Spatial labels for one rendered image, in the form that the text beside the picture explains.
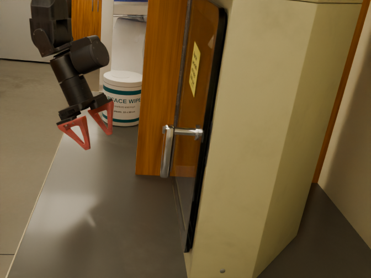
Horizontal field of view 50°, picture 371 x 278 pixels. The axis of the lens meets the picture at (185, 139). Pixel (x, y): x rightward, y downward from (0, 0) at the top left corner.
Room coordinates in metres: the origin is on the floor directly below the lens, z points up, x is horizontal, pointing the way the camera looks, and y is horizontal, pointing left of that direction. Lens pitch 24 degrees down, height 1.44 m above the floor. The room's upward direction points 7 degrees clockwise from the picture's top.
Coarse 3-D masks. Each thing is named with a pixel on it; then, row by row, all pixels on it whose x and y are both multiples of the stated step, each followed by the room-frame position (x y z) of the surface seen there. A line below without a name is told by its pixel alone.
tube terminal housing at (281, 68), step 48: (240, 0) 0.53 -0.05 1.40; (288, 0) 0.54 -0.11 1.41; (336, 0) 0.60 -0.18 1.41; (240, 48) 0.53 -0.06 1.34; (288, 48) 0.54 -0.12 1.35; (336, 48) 0.64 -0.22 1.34; (240, 96) 0.53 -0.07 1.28; (288, 96) 0.54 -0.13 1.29; (240, 144) 0.53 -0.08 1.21; (288, 144) 0.56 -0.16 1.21; (240, 192) 0.53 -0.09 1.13; (288, 192) 0.60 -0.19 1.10; (240, 240) 0.54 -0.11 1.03; (288, 240) 0.66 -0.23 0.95
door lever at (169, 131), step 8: (168, 128) 0.56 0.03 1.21; (176, 128) 0.57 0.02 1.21; (184, 128) 0.57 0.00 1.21; (192, 128) 0.57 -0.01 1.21; (168, 136) 0.56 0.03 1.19; (168, 144) 0.56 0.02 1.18; (168, 152) 0.56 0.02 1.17; (168, 160) 0.56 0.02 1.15; (160, 168) 0.57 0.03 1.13; (168, 168) 0.56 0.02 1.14; (160, 176) 0.56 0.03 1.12; (168, 176) 0.56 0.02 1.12
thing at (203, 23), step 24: (192, 0) 0.80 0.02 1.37; (192, 24) 0.76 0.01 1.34; (216, 24) 0.54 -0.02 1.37; (192, 48) 0.72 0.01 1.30; (216, 48) 0.53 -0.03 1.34; (216, 72) 0.53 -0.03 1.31; (192, 96) 0.65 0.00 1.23; (192, 120) 0.62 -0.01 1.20; (192, 144) 0.59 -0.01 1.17; (192, 168) 0.56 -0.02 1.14; (192, 192) 0.54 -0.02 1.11; (192, 216) 0.53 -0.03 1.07
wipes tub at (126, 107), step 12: (108, 72) 1.24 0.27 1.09; (120, 72) 1.26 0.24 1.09; (132, 72) 1.28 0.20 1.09; (108, 84) 1.17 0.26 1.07; (120, 84) 1.16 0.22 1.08; (132, 84) 1.17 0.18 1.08; (108, 96) 1.17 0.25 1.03; (120, 96) 1.16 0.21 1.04; (132, 96) 1.17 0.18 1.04; (120, 108) 1.16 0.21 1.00; (132, 108) 1.17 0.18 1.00; (120, 120) 1.16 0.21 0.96; (132, 120) 1.18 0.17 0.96
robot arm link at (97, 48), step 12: (36, 36) 0.83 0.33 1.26; (48, 36) 0.82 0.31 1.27; (72, 36) 0.90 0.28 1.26; (96, 36) 0.84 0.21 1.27; (48, 48) 0.82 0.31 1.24; (60, 48) 0.83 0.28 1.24; (72, 48) 0.83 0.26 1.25; (84, 48) 0.82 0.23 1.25; (96, 48) 0.82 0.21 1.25; (72, 60) 0.82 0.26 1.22; (84, 60) 0.81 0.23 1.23; (96, 60) 0.80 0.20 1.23; (108, 60) 0.84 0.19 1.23; (84, 72) 0.82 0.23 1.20
